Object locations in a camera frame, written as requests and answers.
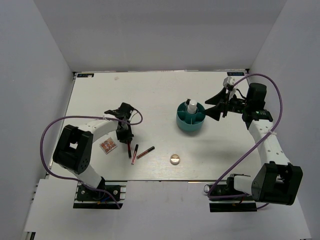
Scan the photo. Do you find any dark table logo sticker left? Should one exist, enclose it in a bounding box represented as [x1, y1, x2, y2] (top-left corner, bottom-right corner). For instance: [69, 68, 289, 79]
[77, 73, 95, 78]

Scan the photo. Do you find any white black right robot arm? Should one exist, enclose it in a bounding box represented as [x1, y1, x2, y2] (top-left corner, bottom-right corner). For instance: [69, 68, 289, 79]
[205, 83, 303, 206]

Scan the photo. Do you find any round beige eyeshadow compact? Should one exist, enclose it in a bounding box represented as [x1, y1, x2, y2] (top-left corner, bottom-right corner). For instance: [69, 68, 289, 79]
[169, 154, 181, 165]

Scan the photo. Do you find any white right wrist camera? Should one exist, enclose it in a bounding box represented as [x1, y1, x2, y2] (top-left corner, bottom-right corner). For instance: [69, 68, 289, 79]
[223, 76, 237, 97]

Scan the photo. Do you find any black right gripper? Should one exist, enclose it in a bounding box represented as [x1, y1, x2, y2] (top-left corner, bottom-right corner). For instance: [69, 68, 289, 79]
[201, 87, 250, 121]

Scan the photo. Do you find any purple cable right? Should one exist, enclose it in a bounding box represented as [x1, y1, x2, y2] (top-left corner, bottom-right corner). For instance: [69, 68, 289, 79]
[207, 73, 283, 210]

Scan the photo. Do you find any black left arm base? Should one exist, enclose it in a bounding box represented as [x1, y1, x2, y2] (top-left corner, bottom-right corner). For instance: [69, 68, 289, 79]
[73, 181, 128, 210]

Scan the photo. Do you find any dark table logo sticker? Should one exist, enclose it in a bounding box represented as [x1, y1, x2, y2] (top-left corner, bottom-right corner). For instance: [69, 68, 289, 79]
[227, 71, 245, 77]
[77, 73, 95, 78]

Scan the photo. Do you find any square eyeshadow palette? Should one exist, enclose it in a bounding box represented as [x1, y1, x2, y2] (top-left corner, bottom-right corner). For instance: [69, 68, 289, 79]
[99, 138, 117, 154]

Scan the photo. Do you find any brown lip gloss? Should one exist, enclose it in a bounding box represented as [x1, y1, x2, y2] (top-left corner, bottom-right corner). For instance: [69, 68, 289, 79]
[137, 146, 155, 159]

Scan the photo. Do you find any teal round organizer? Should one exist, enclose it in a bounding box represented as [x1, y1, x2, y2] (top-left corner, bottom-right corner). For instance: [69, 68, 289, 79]
[176, 102, 206, 132]

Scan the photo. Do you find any red lip gloss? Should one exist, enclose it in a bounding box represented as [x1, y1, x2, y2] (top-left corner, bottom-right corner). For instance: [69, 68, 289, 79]
[126, 141, 132, 159]
[131, 144, 139, 165]

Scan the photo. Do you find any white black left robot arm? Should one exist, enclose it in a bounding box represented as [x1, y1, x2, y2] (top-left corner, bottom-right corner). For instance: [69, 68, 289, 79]
[53, 102, 135, 200]

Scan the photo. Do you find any dark table logo sticker right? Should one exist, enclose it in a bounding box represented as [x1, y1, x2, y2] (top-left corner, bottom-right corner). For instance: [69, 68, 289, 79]
[227, 71, 245, 77]

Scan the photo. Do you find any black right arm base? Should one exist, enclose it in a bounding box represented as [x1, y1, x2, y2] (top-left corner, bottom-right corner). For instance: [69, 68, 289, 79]
[203, 174, 258, 213]

